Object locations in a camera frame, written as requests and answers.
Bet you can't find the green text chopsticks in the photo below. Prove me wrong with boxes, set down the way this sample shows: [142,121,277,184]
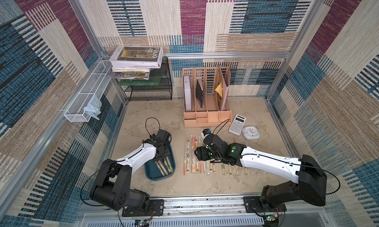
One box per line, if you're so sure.
[221,163,226,175]

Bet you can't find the green bamboo chopsticks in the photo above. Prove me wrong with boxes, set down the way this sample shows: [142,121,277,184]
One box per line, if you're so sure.
[186,139,190,173]

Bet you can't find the teal plastic storage tray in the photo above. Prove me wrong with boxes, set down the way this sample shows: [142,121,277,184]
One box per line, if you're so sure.
[144,144,176,181]

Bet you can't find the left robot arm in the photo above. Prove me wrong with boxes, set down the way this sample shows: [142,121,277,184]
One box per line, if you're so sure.
[89,129,171,214]

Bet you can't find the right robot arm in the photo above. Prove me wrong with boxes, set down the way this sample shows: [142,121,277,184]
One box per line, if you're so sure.
[194,129,327,211]

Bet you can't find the red leaf chopsticks in tray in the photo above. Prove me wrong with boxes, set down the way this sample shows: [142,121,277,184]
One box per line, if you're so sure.
[197,138,203,174]

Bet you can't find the red striped chopsticks in tray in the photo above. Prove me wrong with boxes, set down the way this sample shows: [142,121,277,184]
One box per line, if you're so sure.
[191,135,197,173]

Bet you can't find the white grey calculator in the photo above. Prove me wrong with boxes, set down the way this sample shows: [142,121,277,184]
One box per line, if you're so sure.
[229,114,247,136]

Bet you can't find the white blue round clock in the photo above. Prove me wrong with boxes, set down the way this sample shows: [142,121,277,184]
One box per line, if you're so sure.
[242,126,260,140]

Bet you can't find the white binder in organizer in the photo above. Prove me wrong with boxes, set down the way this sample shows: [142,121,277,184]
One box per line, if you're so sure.
[183,75,192,111]

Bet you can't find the green folder on rack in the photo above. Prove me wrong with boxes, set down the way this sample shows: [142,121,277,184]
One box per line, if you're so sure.
[118,76,161,86]

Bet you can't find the pink desk file organizer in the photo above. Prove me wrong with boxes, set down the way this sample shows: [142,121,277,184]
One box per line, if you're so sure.
[182,67,233,128]

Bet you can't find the yellow paper folder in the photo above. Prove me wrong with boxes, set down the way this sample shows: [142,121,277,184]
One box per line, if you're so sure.
[215,83,223,98]

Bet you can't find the black notebook in organizer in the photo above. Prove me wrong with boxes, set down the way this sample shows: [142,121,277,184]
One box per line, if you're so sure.
[195,79,204,108]

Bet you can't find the crumpled pale blue cloth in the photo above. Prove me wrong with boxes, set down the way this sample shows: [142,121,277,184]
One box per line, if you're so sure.
[83,94,102,120]

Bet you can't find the stack of colourful magazines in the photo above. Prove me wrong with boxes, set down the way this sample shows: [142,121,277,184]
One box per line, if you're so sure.
[107,67,151,80]

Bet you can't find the white folio book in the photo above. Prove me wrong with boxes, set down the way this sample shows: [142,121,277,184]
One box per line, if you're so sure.
[110,45,163,69]

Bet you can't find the black wire shelf rack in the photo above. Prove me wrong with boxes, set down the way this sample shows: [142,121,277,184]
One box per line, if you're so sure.
[118,57,173,101]

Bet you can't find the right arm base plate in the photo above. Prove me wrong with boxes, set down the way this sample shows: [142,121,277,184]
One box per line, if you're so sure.
[243,196,287,214]

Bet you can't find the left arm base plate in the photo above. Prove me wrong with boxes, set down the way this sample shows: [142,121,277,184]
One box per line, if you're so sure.
[121,199,164,217]

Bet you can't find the white wire wall basket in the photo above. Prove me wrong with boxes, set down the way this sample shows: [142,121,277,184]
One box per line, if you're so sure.
[64,60,111,122]

